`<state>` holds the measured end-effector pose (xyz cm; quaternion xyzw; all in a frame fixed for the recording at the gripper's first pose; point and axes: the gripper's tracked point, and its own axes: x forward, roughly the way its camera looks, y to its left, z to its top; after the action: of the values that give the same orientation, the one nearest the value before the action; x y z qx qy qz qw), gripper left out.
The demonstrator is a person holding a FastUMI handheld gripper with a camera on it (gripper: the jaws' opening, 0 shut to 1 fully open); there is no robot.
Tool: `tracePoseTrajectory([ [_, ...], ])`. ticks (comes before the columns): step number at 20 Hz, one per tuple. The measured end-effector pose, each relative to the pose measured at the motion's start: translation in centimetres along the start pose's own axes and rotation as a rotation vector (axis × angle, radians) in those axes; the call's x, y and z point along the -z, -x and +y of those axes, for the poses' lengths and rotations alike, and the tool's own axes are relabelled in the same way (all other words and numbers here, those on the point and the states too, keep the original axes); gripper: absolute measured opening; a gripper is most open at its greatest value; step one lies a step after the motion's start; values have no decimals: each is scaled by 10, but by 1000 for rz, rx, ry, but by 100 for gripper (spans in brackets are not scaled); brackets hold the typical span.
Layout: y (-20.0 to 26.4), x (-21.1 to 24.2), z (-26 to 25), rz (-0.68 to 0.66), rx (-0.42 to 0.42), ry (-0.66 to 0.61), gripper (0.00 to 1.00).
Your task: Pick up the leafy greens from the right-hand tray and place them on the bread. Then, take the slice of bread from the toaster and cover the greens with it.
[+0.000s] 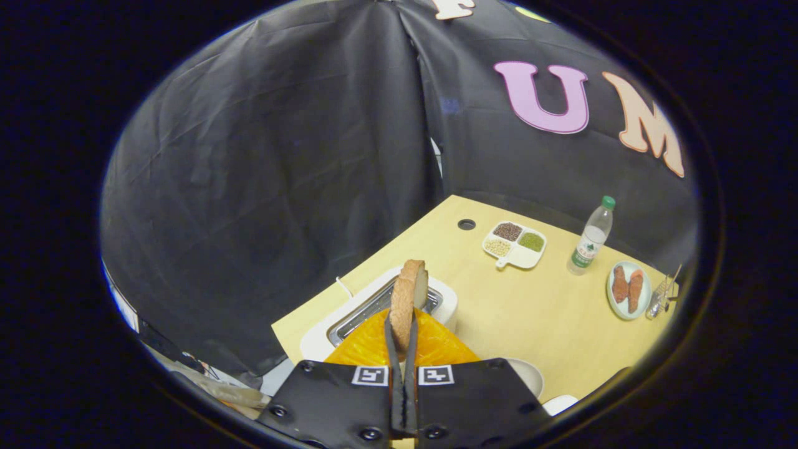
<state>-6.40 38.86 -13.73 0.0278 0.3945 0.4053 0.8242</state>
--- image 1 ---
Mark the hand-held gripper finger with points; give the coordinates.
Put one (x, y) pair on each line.
(395, 399)
(410, 399)

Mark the brown bread slice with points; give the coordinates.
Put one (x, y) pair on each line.
(405, 299)

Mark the white toaster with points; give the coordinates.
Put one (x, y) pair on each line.
(313, 343)

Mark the cream round plate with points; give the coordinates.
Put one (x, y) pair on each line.
(528, 377)

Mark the white dish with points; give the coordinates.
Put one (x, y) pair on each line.
(559, 404)

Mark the pale beans pile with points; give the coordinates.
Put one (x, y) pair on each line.
(497, 247)

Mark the white divided tray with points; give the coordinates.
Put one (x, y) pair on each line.
(517, 257)

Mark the brown beans pile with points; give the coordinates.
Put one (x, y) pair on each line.
(507, 231)

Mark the green beans pile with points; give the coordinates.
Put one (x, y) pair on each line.
(532, 242)

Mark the clear green-capped water bottle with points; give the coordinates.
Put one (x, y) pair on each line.
(589, 246)

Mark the reddish meat piece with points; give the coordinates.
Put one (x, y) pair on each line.
(620, 285)
(635, 292)

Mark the pale green round plate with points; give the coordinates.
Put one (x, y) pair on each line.
(647, 290)

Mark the clear glass cup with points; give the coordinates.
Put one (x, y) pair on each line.
(658, 305)

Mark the black backdrop cloth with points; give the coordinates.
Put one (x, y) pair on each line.
(280, 156)

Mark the thin metal utensil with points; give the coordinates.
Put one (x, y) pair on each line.
(673, 277)

